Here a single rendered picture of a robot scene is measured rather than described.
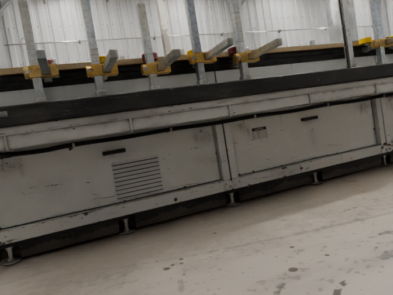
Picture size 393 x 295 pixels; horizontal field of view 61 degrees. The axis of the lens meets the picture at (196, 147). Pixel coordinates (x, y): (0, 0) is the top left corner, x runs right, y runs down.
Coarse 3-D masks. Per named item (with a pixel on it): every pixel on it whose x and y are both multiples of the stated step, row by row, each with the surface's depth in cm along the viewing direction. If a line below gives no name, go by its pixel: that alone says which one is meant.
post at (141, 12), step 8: (136, 8) 159; (144, 8) 157; (144, 16) 157; (144, 24) 157; (144, 32) 157; (144, 40) 157; (144, 48) 158; (144, 56) 160; (152, 56) 158; (152, 80) 158
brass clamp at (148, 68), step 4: (144, 64) 157; (148, 64) 157; (152, 64) 157; (156, 64) 158; (144, 68) 156; (148, 68) 157; (152, 68) 157; (156, 68) 158; (168, 68) 160; (144, 72) 157; (148, 72) 157; (152, 72) 157; (156, 72) 158; (160, 72) 159; (164, 72) 160; (168, 72) 161
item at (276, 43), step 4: (276, 40) 152; (280, 40) 153; (268, 44) 158; (272, 44) 156; (276, 44) 153; (280, 44) 153; (260, 48) 165; (264, 48) 162; (268, 48) 159; (272, 48) 157; (252, 52) 172; (256, 52) 169; (260, 52) 165; (264, 52) 164; (252, 56) 173; (256, 56) 171; (236, 64) 188
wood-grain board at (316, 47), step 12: (276, 48) 206; (288, 48) 209; (300, 48) 212; (312, 48) 215; (324, 48) 219; (336, 48) 226; (120, 60) 172; (132, 60) 174; (180, 60) 185; (0, 72) 153; (12, 72) 154
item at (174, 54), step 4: (172, 52) 136; (176, 52) 135; (168, 56) 141; (172, 56) 136; (176, 56) 135; (164, 60) 147; (168, 60) 141; (172, 60) 141; (160, 64) 153; (164, 64) 148; (168, 64) 148; (160, 68) 155; (164, 68) 156
